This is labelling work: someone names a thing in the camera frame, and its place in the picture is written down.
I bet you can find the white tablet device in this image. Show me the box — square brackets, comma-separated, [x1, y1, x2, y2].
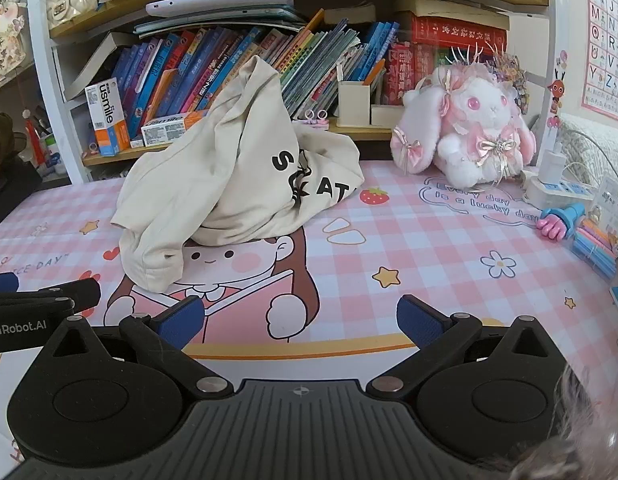
[145, 0, 294, 18]

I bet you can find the beige pen holder organizer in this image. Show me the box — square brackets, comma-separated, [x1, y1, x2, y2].
[336, 81, 405, 129]

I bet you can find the red thick dictionary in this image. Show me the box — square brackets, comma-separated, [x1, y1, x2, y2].
[382, 11, 508, 105]

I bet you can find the white power strip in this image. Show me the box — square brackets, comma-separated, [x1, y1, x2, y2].
[524, 176, 597, 210]

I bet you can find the white charger plug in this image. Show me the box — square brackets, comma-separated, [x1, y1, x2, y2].
[537, 127, 566, 184]

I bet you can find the alphabet wall poster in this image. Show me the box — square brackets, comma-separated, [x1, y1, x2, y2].
[582, 0, 618, 122]

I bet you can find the white orange toothpaste box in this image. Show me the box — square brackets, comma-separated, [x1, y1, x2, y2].
[141, 110, 205, 148]

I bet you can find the row of leaning books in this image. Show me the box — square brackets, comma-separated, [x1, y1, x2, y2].
[114, 13, 398, 145]

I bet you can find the blue pink hand toy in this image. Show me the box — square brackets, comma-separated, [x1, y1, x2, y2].
[536, 203, 586, 242]

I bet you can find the cream t-shirt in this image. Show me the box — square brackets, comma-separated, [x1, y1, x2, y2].
[111, 65, 364, 292]

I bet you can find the usmile white orange box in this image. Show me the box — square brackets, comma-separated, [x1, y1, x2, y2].
[84, 78, 130, 157]

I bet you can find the pink checkered desk mat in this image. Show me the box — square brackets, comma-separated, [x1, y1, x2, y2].
[0, 159, 618, 461]

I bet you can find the pink white plush bunny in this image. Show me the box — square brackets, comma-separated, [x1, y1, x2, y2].
[390, 63, 537, 188]

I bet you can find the pastel pen bundle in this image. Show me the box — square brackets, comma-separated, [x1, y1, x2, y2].
[572, 217, 618, 280]

